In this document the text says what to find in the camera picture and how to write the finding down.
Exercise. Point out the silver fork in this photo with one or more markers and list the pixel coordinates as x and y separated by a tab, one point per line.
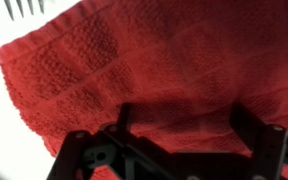
9	6

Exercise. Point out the red knitted cloth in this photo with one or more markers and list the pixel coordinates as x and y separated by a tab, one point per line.
184	50

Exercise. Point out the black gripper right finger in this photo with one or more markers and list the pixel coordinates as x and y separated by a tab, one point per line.
267	150

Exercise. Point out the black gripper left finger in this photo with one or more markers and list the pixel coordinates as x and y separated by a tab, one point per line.
77	153

